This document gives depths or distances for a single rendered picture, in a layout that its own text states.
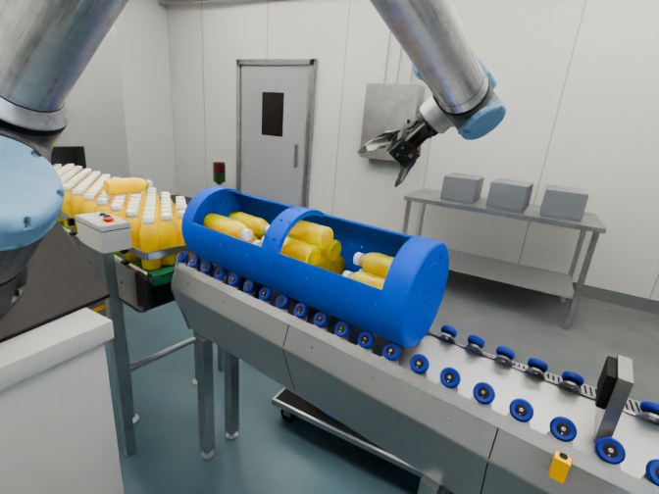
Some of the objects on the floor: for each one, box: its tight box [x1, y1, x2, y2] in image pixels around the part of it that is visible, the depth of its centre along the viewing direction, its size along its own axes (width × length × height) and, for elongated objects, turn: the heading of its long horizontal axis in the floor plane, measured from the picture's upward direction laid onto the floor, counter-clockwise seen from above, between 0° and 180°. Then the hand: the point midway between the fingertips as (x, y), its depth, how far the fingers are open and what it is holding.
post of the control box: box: [98, 251, 136, 457], centre depth 153 cm, size 4×4×100 cm
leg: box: [195, 334, 215, 460], centre depth 161 cm, size 6×6×63 cm
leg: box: [224, 349, 239, 441], centre depth 172 cm, size 6×6×63 cm
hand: (376, 169), depth 107 cm, fingers open, 14 cm apart
